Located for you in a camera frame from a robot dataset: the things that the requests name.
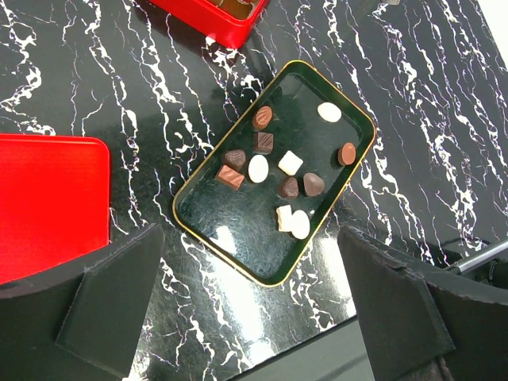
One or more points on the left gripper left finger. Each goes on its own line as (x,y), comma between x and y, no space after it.
(81,320)

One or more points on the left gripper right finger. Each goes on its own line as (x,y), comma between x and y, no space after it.
(421,322)

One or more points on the dark teardrop chocolate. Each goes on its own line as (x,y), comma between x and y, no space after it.
(313,184)

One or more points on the white oval chocolate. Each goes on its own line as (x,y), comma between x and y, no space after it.
(329,112)
(300,225)
(258,169)

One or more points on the white oval chocolate bottom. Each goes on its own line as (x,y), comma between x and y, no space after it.
(300,225)

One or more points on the white square chocolate bottom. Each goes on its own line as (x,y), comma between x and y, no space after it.
(284,218)

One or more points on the white square chocolate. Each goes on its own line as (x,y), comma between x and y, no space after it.
(290,163)
(284,218)

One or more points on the brown oval chocolate right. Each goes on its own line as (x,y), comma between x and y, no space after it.
(346,154)

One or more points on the dark heart chocolate centre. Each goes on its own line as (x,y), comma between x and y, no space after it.
(289,188)

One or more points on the dark heart chocolate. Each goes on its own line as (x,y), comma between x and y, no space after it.
(235,159)
(289,188)

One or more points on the white square chocolate centre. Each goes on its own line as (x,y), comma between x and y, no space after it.
(290,163)

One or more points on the milk rectangular chocolate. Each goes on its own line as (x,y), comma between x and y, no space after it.
(229,177)

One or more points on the dark heart chocolate left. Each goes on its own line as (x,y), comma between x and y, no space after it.
(235,159)

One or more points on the dark square chocolate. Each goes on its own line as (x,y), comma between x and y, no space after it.
(263,142)

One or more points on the round milk chocolate top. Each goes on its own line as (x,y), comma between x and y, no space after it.
(262,118)

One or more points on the red compartment chocolate box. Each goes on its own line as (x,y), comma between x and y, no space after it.
(227,22)

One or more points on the red box lid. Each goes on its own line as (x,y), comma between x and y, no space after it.
(55,201)

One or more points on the black gold-rimmed tray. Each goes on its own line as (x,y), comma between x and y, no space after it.
(240,226)

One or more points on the aluminium frame rail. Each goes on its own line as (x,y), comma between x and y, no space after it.
(480,258)

